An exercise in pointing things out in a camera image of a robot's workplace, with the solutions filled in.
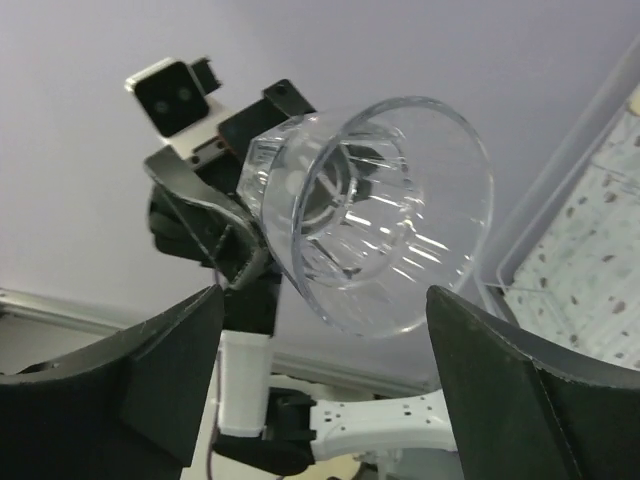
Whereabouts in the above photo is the large clear plastic cup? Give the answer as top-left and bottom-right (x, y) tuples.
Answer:
(237, 96), (494, 338)

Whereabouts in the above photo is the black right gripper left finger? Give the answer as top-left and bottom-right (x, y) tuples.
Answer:
(1, 286), (224, 479)

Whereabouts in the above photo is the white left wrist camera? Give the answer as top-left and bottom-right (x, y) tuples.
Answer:
(125, 57), (231, 167)

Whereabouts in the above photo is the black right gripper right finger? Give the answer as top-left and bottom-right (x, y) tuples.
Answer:
(426, 286), (639, 480)

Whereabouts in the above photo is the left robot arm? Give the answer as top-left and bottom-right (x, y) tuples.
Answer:
(145, 79), (456, 476)

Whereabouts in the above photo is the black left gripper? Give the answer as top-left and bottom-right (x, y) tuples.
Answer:
(143, 78), (321, 311)

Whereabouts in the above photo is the clear plastic dish rack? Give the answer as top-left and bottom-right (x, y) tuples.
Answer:
(476, 45), (639, 370)

